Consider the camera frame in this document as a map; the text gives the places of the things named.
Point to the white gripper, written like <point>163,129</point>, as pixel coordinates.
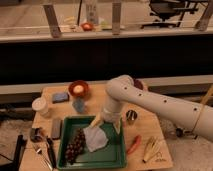
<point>107,116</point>

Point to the white towel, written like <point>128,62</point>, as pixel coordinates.
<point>95,138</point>

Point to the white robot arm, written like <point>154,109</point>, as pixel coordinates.
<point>195,117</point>

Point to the green plastic tray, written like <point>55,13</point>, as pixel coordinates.
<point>104,149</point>

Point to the small metal cup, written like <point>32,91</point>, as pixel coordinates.
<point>131,116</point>

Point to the blue plastic cup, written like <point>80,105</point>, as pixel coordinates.
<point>79,105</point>

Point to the orange carrot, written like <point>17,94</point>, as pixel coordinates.
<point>135,144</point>

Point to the dark grape bunch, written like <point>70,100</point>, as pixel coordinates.
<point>75,147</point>

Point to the red bowl with egg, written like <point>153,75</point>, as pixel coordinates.
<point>78,88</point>

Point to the purple round plate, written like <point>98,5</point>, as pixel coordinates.
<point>138,84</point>

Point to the blue sponge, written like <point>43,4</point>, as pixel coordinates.
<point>60,97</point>

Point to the grey rectangular block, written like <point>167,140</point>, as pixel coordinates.
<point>56,128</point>

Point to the dark metal clip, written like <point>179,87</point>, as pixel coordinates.
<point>35,135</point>

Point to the black office chair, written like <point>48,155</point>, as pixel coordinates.
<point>165,9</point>

